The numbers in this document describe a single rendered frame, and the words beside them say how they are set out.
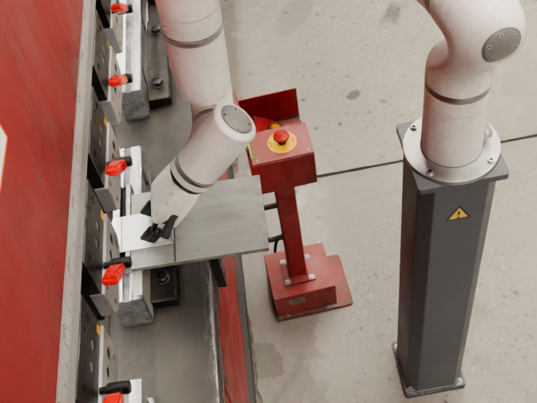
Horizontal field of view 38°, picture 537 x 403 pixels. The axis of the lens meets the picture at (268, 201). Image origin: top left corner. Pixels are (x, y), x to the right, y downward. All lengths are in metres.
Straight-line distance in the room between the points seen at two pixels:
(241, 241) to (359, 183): 1.38
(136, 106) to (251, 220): 0.52
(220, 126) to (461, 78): 0.41
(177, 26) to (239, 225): 0.51
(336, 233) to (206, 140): 1.43
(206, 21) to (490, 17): 0.42
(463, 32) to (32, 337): 0.77
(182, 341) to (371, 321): 1.08
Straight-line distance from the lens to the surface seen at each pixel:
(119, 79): 1.35
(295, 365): 2.43
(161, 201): 1.41
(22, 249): 0.88
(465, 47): 1.24
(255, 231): 1.47
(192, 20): 1.10
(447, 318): 2.00
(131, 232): 1.53
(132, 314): 1.52
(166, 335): 1.53
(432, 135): 1.49
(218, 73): 1.18
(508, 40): 1.25
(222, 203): 1.52
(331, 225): 2.69
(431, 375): 2.29
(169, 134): 1.84
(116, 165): 1.21
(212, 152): 1.29
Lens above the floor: 2.19
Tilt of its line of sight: 52 degrees down
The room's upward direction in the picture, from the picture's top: 11 degrees counter-clockwise
